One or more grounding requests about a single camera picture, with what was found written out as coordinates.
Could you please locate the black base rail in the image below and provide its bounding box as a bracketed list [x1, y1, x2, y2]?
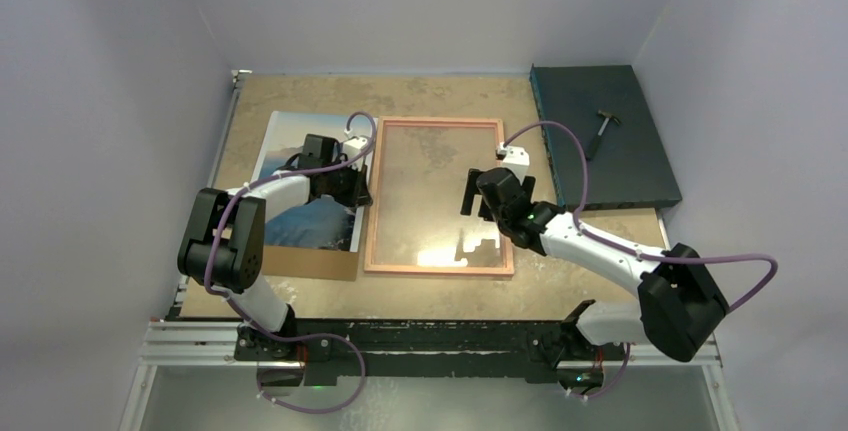
[234, 318, 625, 386]

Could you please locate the pink picture frame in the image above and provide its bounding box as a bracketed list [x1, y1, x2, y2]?
[363, 117, 514, 279]

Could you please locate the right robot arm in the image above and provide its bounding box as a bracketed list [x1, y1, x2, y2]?
[460, 167, 730, 362]

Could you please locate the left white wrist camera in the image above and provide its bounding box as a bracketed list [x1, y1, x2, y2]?
[341, 136, 372, 171]

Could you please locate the small hammer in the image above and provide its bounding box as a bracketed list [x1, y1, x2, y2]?
[585, 110, 622, 161]

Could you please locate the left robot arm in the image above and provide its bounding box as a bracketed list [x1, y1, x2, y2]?
[177, 134, 374, 360]

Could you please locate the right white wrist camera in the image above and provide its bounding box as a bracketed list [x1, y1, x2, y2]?
[496, 142, 530, 183]

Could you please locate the seascape photo print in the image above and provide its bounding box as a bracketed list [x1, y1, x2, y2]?
[252, 111, 377, 253]

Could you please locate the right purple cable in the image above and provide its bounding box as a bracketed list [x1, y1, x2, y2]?
[498, 120, 780, 404]

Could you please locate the brown cardboard backing board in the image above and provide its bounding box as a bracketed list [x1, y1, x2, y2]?
[261, 245, 359, 281]

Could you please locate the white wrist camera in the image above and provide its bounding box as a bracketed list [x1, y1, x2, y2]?
[496, 142, 530, 183]
[341, 136, 372, 171]

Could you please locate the dark blue box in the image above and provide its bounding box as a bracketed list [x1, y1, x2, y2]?
[529, 65, 682, 211]

